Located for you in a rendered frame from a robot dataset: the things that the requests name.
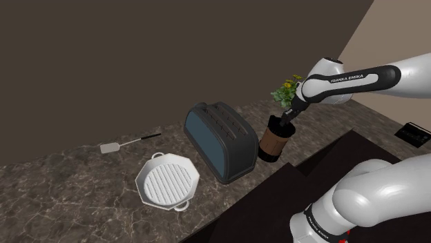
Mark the potted plant with yellow flowers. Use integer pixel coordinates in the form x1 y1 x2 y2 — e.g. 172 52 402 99
258 74 305 164

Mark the dark blue toaster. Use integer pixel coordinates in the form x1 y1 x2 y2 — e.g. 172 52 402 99
183 101 260 185

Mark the black stovetop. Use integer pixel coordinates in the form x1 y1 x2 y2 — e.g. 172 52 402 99
394 121 431 149

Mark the white octagonal grill pan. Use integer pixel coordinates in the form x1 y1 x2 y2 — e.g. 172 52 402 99
135 152 200 212

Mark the white spatula with black handle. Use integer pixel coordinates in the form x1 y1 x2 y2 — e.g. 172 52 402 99
99 133 162 155

